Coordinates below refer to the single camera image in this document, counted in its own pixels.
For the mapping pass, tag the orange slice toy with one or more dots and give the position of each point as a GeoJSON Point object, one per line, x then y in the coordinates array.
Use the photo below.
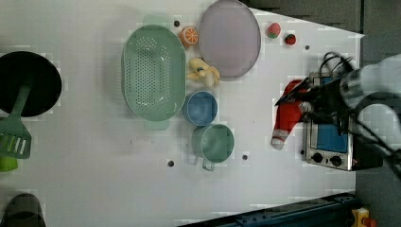
{"type": "Point", "coordinates": [189, 36]}

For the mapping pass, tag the black silver toaster oven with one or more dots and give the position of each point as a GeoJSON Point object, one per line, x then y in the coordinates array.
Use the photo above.
{"type": "Point", "coordinates": [341, 148]}

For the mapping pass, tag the green slotted spatula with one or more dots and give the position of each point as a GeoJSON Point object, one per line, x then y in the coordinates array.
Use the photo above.
{"type": "Point", "coordinates": [15, 138]}

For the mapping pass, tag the green measuring cup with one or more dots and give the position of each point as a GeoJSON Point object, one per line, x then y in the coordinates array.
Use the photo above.
{"type": "Point", "coordinates": [213, 143]}

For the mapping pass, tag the red ketchup bottle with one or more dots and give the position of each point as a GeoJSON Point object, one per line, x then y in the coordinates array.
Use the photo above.
{"type": "Point", "coordinates": [287, 116]}

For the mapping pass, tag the yellow plush banana toy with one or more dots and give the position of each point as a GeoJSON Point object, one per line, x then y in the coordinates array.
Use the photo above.
{"type": "Point", "coordinates": [203, 72]}

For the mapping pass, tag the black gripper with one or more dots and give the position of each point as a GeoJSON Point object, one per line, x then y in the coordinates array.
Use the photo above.
{"type": "Point", "coordinates": [328, 106]}

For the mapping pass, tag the round lilac plate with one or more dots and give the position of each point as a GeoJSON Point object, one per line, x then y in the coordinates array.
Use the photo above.
{"type": "Point", "coordinates": [230, 38]}

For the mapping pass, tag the pink strawberry toy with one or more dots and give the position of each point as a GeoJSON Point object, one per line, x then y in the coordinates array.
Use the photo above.
{"type": "Point", "coordinates": [274, 31]}

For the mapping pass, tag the red strawberry toy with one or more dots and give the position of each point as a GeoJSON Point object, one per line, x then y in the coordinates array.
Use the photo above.
{"type": "Point", "coordinates": [290, 39]}

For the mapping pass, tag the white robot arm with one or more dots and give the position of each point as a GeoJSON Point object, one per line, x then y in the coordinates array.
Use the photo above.
{"type": "Point", "coordinates": [347, 95]}

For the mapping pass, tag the green perforated colander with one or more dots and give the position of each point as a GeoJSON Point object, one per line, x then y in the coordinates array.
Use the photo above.
{"type": "Point", "coordinates": [153, 66]}

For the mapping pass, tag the blue metal frame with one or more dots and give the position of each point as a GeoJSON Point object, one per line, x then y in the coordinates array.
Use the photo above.
{"type": "Point", "coordinates": [330, 211]}

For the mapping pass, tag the lime green cup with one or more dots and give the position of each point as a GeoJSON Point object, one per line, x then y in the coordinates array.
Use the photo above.
{"type": "Point", "coordinates": [8, 164]}

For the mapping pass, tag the blue bowl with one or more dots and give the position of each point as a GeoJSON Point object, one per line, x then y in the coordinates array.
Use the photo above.
{"type": "Point", "coordinates": [200, 108]}

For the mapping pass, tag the black frying pan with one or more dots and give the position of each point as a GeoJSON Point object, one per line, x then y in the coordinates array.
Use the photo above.
{"type": "Point", "coordinates": [22, 67]}

